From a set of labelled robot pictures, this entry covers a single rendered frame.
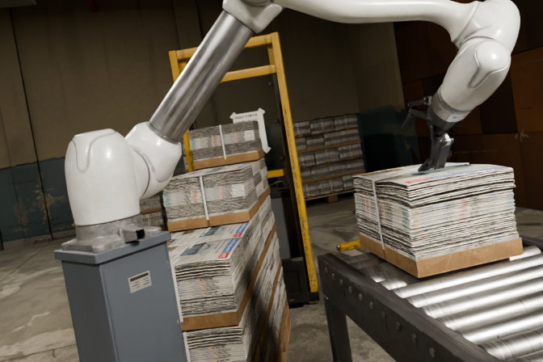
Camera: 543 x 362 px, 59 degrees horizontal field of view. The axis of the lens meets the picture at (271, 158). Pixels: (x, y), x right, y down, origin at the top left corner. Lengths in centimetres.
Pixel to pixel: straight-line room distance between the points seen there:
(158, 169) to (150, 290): 32
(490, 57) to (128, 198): 85
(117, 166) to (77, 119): 760
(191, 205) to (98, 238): 103
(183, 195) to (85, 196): 104
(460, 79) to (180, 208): 145
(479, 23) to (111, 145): 88
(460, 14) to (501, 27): 9
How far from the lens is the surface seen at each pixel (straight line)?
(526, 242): 150
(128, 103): 869
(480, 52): 107
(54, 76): 891
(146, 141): 132
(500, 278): 123
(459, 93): 111
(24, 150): 884
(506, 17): 122
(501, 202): 132
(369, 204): 143
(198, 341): 170
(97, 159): 118
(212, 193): 214
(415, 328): 100
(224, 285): 162
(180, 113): 132
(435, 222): 123
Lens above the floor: 120
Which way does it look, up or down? 3 degrees down
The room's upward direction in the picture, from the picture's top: 9 degrees counter-clockwise
